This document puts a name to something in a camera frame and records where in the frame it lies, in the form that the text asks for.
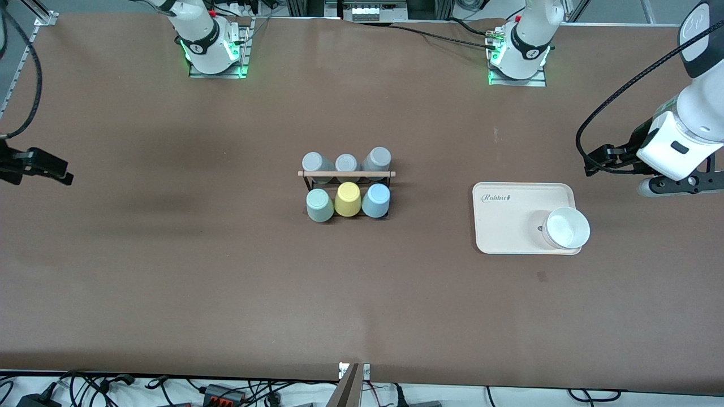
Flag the aluminium profile rail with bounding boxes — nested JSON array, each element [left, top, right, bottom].
[[0, 10, 58, 116]]

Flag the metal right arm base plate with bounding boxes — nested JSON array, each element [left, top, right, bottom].
[[188, 17, 253, 79]]

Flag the light blue cup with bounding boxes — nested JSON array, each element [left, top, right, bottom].
[[361, 183, 391, 219]]

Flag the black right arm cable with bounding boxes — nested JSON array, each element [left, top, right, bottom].
[[0, 0, 44, 140]]

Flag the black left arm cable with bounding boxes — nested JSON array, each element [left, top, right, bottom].
[[576, 23, 724, 174]]

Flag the black wire rack wooden bar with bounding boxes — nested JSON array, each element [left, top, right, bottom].
[[298, 170, 397, 220]]

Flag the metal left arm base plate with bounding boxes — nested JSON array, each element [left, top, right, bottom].
[[488, 23, 547, 88]]

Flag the white power strip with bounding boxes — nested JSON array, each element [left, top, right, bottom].
[[351, 3, 406, 22]]

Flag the black floor cable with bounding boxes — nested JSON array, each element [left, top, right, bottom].
[[567, 388, 623, 403]]

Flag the wooden post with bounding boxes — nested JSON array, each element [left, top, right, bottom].
[[328, 363, 363, 407]]

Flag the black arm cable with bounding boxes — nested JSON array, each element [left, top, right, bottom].
[[0, 0, 44, 140], [576, 23, 724, 174]]

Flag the black cable on table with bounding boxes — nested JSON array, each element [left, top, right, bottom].
[[390, 20, 496, 50]]

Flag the black box orange terminals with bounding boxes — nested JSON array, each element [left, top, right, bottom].
[[202, 383, 248, 407]]

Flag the beige plastic tray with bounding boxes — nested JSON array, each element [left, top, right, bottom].
[[472, 182, 583, 256]]

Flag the small metal bracket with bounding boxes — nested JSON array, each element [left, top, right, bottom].
[[338, 362, 371, 380]]

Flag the black power adapter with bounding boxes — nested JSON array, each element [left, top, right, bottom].
[[17, 391, 62, 407]]

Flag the white bowl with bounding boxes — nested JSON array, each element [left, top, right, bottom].
[[542, 207, 591, 250]]

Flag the pale green cup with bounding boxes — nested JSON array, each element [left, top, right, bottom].
[[306, 189, 335, 223]]

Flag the yellow cup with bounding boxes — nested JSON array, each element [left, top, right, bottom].
[[334, 181, 362, 217]]

